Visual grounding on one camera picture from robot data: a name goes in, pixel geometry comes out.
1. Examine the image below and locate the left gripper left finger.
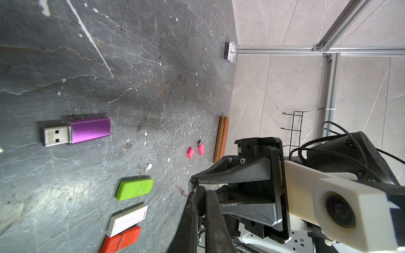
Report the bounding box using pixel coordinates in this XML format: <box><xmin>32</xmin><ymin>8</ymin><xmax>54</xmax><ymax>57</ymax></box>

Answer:
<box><xmin>167</xmin><ymin>192</ymin><xmax>198</xmax><ymax>253</ymax></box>

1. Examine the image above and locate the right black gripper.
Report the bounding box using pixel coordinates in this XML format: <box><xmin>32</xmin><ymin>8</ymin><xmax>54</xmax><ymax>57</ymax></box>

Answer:
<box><xmin>189</xmin><ymin>137</ymin><xmax>291</xmax><ymax>244</ymax></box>

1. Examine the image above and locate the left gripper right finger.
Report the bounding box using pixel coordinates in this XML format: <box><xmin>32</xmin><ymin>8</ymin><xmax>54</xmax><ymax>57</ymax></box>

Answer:
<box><xmin>204</xmin><ymin>190</ymin><xmax>236</xmax><ymax>253</ymax></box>

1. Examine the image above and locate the pink usb drive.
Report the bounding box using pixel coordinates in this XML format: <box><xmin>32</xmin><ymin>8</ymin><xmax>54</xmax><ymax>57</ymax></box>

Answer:
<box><xmin>198</xmin><ymin>140</ymin><xmax>205</xmax><ymax>156</ymax></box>

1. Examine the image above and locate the pink usb cap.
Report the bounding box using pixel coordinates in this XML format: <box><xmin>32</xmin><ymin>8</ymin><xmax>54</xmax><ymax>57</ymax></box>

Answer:
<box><xmin>187</xmin><ymin>147</ymin><xmax>195</xmax><ymax>159</ymax></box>

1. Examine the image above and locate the white usb drive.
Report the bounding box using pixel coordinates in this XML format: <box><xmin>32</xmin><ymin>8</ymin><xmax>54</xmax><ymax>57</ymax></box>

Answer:
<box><xmin>106</xmin><ymin>204</ymin><xmax>148</xmax><ymax>237</ymax></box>

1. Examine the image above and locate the red usb drive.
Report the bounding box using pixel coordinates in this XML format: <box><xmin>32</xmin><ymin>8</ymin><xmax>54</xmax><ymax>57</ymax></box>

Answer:
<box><xmin>99</xmin><ymin>225</ymin><xmax>141</xmax><ymax>253</ymax></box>

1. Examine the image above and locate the green usb drive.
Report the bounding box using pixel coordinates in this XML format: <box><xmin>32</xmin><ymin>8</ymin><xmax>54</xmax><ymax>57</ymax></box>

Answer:
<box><xmin>116</xmin><ymin>178</ymin><xmax>154</xmax><ymax>201</ymax></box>

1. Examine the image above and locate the purple usb drive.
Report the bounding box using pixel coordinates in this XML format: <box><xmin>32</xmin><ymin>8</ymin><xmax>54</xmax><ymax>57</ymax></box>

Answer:
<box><xmin>44</xmin><ymin>117</ymin><xmax>112</xmax><ymax>147</ymax></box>

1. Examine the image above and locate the black usb drive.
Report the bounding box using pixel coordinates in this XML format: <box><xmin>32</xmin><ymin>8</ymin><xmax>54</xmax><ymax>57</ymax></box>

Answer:
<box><xmin>194</xmin><ymin>186</ymin><xmax>206</xmax><ymax>216</ymax></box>

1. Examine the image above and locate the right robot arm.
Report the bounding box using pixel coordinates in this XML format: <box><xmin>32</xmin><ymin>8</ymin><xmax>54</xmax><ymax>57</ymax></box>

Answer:
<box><xmin>179</xmin><ymin>130</ymin><xmax>405</xmax><ymax>253</ymax></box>

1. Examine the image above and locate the brown leather wallet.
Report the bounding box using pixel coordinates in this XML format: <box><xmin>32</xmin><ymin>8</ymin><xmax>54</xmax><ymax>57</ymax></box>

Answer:
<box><xmin>213</xmin><ymin>116</ymin><xmax>229</xmax><ymax>163</ymax></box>

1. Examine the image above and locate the small square clock face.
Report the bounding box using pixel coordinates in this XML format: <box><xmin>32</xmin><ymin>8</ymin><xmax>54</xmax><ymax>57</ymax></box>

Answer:
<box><xmin>223</xmin><ymin>42</ymin><xmax>237</xmax><ymax>63</ymax></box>

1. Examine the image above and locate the black wire hook rack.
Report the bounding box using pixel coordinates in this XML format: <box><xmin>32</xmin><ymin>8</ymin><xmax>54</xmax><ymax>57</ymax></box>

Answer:
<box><xmin>281</xmin><ymin>108</ymin><xmax>335</xmax><ymax>152</ymax></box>

